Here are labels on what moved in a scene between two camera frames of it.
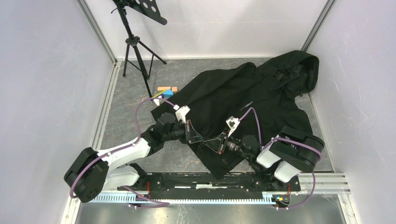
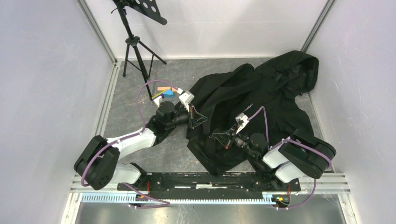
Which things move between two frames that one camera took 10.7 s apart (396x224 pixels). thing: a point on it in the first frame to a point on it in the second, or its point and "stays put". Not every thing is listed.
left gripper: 194,139 to 191,116
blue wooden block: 168,94 stays put
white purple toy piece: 159,101 stays put
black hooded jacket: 228,116 stays put
